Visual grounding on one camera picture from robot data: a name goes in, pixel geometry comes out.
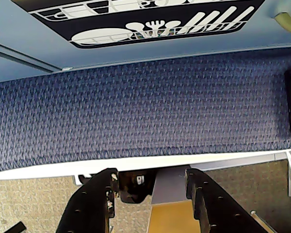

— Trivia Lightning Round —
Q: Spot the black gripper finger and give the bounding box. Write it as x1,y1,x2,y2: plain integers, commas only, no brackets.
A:
57,167,120,233
185,168,270,233

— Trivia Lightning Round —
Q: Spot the thin metal rod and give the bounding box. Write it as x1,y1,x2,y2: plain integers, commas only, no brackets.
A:
250,210,278,233

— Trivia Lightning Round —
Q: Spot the short black bar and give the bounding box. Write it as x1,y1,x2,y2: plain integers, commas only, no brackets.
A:
10,221,27,233

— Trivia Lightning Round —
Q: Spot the blue toy kitchen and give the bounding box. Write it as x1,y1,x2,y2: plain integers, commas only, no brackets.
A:
0,0,291,84

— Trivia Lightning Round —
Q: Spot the black white dish rack print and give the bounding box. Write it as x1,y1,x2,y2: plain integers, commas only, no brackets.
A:
11,0,266,49

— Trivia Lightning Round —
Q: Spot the grey yellow post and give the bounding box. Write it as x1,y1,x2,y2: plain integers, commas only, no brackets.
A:
146,168,201,233

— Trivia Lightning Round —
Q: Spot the gold dishwasher door handle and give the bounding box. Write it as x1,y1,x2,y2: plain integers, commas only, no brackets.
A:
273,11,291,36

